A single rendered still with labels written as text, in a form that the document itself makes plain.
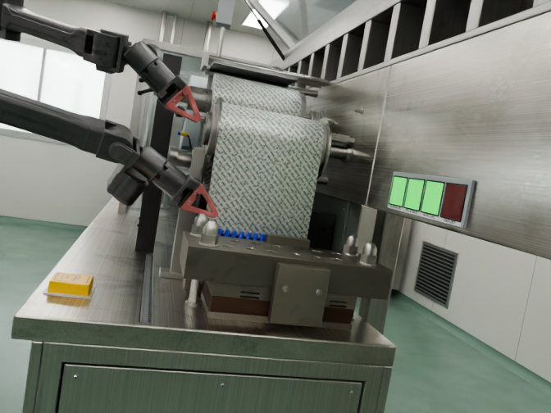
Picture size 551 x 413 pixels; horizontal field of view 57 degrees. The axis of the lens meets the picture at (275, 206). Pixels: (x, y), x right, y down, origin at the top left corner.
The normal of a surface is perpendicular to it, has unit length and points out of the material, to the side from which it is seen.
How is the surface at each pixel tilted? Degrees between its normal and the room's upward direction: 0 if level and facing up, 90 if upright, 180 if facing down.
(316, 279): 90
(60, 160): 90
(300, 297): 90
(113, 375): 90
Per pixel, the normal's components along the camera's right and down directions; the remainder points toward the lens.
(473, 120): -0.96, -0.14
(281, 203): 0.22, 0.11
